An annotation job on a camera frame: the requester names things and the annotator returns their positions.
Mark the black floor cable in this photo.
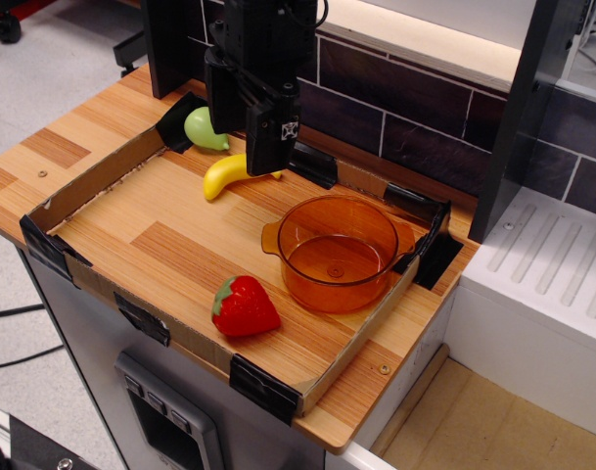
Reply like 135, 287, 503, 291
0, 303, 64, 402

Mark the grey toy oven front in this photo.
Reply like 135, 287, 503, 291
115, 352, 224, 470

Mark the white toy sink drainboard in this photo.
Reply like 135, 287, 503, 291
461, 188, 596, 349

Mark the yellow toy banana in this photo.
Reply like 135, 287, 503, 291
203, 154, 254, 201

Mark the dark vertical post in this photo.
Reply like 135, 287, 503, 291
141, 0, 206, 98
469, 0, 589, 243

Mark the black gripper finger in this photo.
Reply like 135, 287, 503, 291
205, 47, 246, 133
246, 82, 301, 176

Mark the green toy pear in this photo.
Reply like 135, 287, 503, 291
184, 107, 230, 151

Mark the red toy strawberry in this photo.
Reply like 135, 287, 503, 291
211, 275, 281, 337

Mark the orange transparent plastic pot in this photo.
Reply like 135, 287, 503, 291
261, 196, 415, 313

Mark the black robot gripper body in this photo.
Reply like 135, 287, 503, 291
208, 1, 318, 106

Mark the dark vertical post left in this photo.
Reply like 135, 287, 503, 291
141, 0, 206, 98

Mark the cardboard fence with black tape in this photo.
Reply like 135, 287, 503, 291
20, 94, 461, 423

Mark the dark vertical post right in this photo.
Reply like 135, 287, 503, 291
469, 0, 589, 243

